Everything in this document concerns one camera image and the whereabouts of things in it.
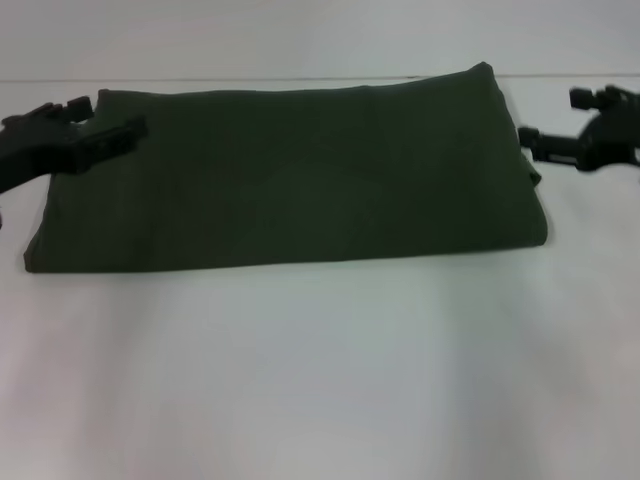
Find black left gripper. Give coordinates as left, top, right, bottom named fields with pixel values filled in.
left=0, top=96, right=150, bottom=197

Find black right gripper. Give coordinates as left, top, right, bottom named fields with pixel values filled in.
left=516, top=83, right=640, bottom=175

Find dark green FREE! shirt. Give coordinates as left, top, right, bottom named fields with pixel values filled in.
left=22, top=60, right=558, bottom=276

